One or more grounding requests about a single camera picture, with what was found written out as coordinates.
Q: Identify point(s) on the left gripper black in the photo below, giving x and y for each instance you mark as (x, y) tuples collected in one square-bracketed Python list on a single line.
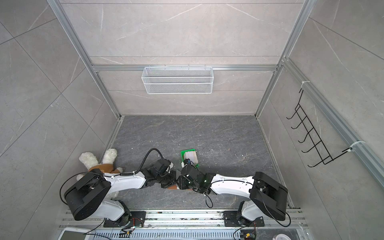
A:
[(174, 177)]

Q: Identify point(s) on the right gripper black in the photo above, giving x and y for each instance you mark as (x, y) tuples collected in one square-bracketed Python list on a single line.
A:
[(181, 185)]

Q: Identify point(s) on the green plastic card bin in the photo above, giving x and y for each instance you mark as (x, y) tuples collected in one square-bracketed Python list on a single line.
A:
[(182, 153)]

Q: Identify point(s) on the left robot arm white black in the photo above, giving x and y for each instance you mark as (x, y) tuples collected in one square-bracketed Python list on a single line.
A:
[(88, 197)]

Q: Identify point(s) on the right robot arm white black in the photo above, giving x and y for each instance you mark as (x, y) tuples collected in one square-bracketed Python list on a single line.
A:
[(265, 195)]

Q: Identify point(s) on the stack of cards in bin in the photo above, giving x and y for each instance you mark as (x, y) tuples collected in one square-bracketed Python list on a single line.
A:
[(190, 157)]

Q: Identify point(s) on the white teddy bear brown shirt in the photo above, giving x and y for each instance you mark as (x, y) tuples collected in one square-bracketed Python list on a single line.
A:
[(106, 166)]

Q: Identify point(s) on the white tablet device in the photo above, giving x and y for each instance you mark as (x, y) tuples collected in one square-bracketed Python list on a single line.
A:
[(71, 233)]

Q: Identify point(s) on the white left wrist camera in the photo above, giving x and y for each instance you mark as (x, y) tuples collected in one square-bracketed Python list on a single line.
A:
[(171, 165)]

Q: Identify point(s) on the aluminium front rail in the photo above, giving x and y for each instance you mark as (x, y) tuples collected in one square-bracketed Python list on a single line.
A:
[(213, 218)]

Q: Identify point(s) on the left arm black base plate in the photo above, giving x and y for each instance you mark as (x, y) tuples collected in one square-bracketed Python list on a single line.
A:
[(133, 219)]

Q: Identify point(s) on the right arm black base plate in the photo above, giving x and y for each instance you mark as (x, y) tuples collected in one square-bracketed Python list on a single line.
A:
[(235, 219)]

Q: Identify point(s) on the white wire mesh basket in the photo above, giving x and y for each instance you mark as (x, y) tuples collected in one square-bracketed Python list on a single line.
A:
[(178, 80)]

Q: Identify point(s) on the black wire hook rack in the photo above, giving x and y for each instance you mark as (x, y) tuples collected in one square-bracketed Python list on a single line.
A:
[(312, 136)]

